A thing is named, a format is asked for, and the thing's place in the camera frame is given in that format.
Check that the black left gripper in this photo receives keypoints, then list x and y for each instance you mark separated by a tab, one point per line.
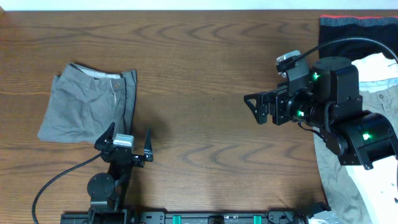
106	141

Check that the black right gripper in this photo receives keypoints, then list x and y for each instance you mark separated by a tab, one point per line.
282	98

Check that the grey shorts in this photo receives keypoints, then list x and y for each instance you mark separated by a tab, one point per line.
84	102

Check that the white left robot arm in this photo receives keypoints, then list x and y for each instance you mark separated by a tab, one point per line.
108	189

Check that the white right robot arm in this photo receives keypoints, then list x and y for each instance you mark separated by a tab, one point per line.
326	98

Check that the black garment red waistband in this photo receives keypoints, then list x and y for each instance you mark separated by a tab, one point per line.
381	29

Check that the beige khaki shorts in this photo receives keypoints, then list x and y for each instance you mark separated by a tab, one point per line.
355	194

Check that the white shirt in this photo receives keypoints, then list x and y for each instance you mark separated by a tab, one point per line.
376	73

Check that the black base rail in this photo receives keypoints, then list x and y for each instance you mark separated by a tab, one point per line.
316	213

